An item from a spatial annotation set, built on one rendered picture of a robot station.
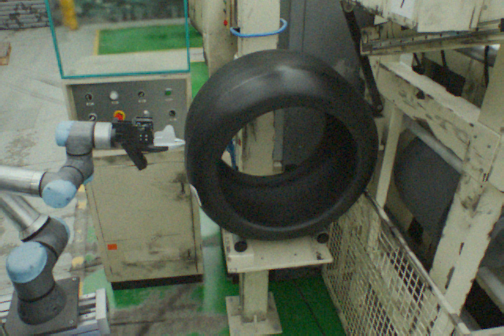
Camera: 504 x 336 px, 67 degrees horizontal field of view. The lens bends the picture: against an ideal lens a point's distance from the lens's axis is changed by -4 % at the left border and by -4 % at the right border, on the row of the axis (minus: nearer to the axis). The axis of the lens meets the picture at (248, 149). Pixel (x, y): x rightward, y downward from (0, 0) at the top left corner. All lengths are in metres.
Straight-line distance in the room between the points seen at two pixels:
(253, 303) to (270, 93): 1.32
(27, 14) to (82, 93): 8.73
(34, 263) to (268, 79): 0.88
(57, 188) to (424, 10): 0.95
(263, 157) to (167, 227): 0.78
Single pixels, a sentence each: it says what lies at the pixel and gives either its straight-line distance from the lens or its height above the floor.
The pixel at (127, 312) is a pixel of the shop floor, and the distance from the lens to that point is 2.38.
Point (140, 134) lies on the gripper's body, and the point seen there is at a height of 1.29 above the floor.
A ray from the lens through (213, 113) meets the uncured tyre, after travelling 1.06.
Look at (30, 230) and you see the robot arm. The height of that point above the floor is 0.96.
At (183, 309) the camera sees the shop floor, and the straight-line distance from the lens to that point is 2.34.
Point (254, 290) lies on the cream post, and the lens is 2.05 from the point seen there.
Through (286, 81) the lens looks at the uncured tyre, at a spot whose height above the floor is 1.46.
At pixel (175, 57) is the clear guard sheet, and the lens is 1.75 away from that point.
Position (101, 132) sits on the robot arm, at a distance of 1.18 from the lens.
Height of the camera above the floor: 1.80
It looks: 29 degrees down
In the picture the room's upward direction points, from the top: straight up
